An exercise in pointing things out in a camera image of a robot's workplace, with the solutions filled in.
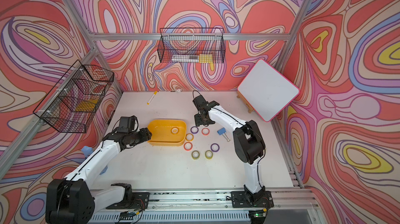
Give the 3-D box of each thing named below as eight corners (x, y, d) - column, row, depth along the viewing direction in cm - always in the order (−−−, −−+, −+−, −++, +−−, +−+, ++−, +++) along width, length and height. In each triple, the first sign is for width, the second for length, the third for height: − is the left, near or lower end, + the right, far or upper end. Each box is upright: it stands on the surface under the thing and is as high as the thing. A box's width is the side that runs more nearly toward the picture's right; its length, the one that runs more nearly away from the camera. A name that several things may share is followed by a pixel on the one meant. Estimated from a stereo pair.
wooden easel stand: (249, 113, 107) (251, 110, 104) (234, 95, 119) (235, 91, 115) (252, 112, 108) (254, 108, 105) (237, 94, 120) (238, 90, 116)
